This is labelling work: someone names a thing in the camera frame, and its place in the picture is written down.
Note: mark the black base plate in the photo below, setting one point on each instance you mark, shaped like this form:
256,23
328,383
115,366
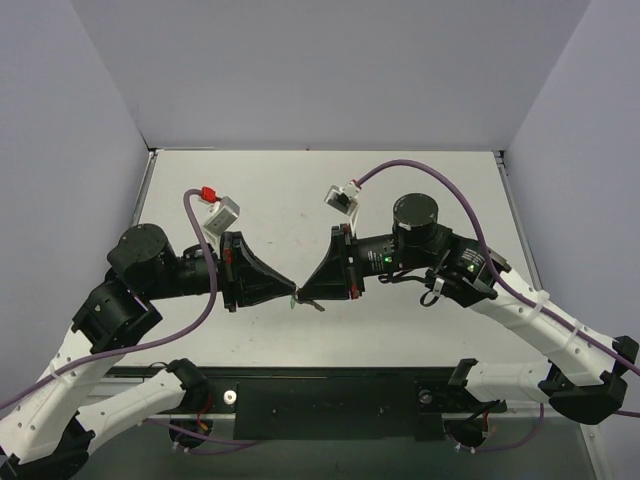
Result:
337,403

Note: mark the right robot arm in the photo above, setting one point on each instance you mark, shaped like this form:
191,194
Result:
581,375

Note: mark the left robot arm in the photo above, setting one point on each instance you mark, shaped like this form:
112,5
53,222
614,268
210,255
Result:
52,431

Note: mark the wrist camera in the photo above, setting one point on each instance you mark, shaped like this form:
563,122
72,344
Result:
220,217
345,200

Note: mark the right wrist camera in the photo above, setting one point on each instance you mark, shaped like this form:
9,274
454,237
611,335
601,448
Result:
345,200

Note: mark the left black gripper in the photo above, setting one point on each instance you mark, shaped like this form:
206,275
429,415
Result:
230,272

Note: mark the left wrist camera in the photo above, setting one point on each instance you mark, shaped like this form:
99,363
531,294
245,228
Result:
220,217

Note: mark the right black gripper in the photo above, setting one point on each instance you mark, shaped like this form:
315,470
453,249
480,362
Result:
345,262

